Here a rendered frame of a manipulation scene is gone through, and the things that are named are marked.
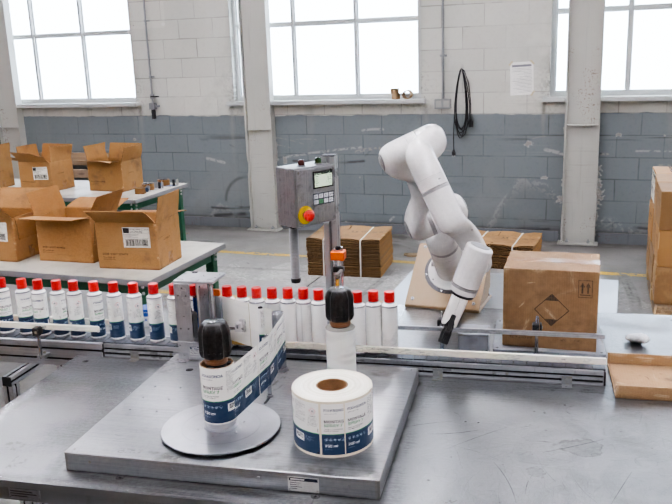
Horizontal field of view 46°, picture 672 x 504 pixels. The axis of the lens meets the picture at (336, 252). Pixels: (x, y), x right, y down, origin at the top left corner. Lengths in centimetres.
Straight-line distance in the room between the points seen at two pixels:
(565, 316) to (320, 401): 106
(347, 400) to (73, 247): 277
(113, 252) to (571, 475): 282
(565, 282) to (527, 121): 514
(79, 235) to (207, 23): 465
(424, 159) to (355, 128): 568
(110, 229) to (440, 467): 261
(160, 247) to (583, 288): 225
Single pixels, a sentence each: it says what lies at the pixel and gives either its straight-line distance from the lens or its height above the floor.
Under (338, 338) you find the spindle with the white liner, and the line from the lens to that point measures 226.
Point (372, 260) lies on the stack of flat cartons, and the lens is 659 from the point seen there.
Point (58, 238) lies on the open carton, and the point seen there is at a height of 91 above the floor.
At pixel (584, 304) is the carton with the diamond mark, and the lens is 269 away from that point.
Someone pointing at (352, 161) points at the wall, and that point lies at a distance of 816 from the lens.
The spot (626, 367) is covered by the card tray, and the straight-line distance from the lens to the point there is 269.
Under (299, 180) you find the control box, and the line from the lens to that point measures 251.
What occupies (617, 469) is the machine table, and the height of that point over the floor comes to 83.
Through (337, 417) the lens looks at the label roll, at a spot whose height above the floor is 98.
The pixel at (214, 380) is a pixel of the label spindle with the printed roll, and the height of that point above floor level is 104.
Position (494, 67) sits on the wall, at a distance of 775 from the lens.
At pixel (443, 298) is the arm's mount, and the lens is 318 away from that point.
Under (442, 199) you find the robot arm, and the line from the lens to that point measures 243.
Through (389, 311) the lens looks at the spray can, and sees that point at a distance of 253.
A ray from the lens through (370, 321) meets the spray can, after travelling 255.
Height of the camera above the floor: 183
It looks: 14 degrees down
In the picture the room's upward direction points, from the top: 2 degrees counter-clockwise
